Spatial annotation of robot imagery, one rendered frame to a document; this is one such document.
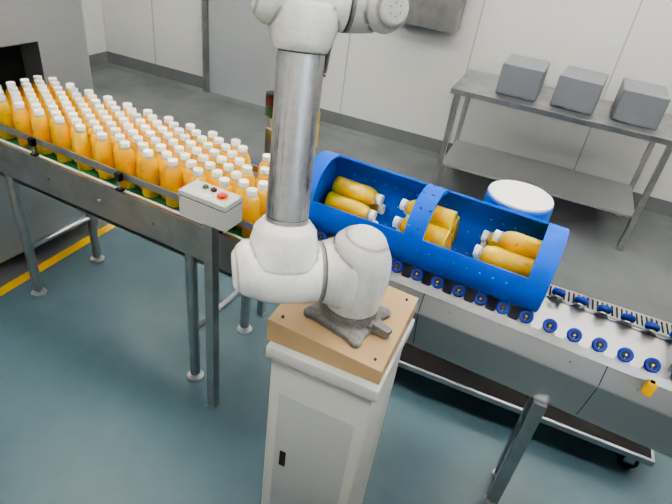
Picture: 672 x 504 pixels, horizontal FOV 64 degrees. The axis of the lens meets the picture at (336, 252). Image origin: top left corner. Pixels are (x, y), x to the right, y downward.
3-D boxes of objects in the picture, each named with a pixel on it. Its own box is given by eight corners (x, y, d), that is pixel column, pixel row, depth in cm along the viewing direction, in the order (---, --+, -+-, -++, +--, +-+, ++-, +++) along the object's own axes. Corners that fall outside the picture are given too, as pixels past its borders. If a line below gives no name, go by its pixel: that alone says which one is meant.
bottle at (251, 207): (263, 238, 202) (265, 194, 192) (246, 242, 198) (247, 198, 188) (254, 228, 206) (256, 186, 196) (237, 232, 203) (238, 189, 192)
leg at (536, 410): (496, 511, 218) (548, 410, 183) (482, 504, 220) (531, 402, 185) (499, 499, 223) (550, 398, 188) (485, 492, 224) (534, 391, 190)
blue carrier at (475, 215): (530, 330, 168) (562, 257, 151) (293, 236, 196) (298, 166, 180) (546, 283, 189) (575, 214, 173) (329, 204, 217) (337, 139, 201)
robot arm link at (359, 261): (388, 320, 138) (410, 254, 125) (319, 321, 133) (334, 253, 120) (372, 279, 150) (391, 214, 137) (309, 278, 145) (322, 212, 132)
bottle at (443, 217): (457, 224, 183) (407, 207, 189) (461, 208, 178) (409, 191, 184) (450, 236, 178) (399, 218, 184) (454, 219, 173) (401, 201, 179)
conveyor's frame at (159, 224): (248, 412, 244) (255, 250, 194) (5, 282, 297) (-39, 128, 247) (302, 350, 281) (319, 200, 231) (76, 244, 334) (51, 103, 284)
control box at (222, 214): (225, 233, 183) (225, 206, 177) (179, 214, 189) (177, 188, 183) (242, 221, 190) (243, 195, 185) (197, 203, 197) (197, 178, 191)
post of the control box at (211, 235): (214, 409, 243) (211, 221, 188) (207, 405, 244) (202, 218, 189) (219, 403, 246) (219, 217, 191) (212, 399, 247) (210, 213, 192)
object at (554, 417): (640, 482, 238) (655, 462, 230) (334, 358, 279) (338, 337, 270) (635, 401, 279) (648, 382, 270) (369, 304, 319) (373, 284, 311)
